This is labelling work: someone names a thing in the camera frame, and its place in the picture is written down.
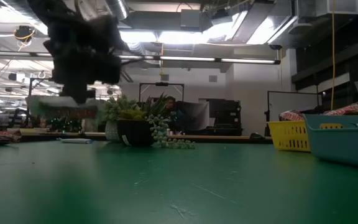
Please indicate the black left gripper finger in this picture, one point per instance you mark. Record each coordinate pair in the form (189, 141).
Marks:
(68, 90)
(81, 91)

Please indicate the red white candy bar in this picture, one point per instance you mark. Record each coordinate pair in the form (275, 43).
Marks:
(57, 102)
(291, 115)

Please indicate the yellow plastic basket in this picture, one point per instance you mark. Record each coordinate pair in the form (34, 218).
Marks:
(291, 137)

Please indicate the dark red candy bar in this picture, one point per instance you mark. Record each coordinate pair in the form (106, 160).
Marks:
(0, 134)
(346, 109)

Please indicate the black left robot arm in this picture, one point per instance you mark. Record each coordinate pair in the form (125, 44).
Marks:
(73, 18)

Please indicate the dark background plant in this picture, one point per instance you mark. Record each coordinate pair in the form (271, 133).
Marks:
(64, 124)

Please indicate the round pale green succulent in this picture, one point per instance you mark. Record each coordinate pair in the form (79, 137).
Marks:
(113, 110)

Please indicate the black monitor back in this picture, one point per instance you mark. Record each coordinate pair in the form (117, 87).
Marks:
(193, 116)

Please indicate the long ceiling tube light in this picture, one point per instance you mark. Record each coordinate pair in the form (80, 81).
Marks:
(216, 59)

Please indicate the green table mat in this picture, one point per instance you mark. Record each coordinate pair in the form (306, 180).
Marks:
(179, 186)

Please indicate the black cabinet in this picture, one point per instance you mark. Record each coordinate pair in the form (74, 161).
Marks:
(225, 115)

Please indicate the light blue plastic bin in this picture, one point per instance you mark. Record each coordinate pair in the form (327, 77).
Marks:
(343, 146)

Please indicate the black background frame stand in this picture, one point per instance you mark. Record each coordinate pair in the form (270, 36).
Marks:
(162, 84)

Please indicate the silver ceiling duct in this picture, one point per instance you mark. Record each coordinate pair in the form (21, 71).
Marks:
(253, 21)

